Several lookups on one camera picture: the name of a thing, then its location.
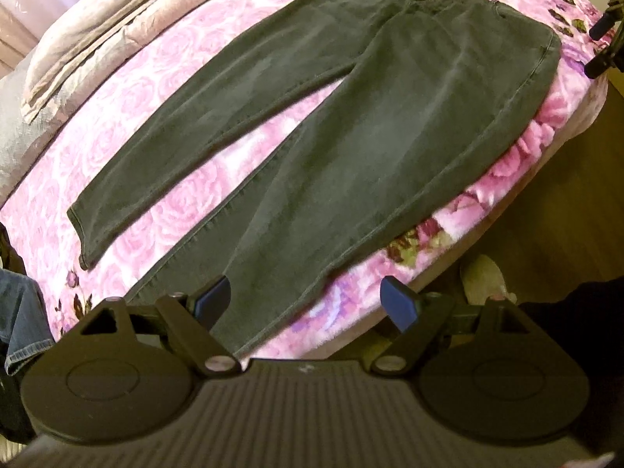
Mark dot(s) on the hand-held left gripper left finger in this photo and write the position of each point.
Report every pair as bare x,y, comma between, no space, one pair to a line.
213,298

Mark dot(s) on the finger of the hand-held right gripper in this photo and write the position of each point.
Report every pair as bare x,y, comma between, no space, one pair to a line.
604,22
604,62

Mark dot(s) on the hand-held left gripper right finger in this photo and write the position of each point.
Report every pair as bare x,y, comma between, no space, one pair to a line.
397,302

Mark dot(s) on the dark green pants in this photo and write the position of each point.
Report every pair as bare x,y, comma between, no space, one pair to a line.
370,122

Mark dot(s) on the white slipper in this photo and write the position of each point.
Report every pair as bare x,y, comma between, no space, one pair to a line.
482,280

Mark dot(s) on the blue jeans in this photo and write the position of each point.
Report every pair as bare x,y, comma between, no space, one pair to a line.
22,321

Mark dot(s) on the dark cloth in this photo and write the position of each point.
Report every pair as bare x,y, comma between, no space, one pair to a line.
9,251

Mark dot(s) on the pink floral blanket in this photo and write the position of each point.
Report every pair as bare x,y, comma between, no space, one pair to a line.
195,63

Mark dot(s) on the grey pillow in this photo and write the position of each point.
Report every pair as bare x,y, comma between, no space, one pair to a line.
14,122

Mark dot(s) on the beige quilt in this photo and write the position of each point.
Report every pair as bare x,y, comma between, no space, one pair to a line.
112,14

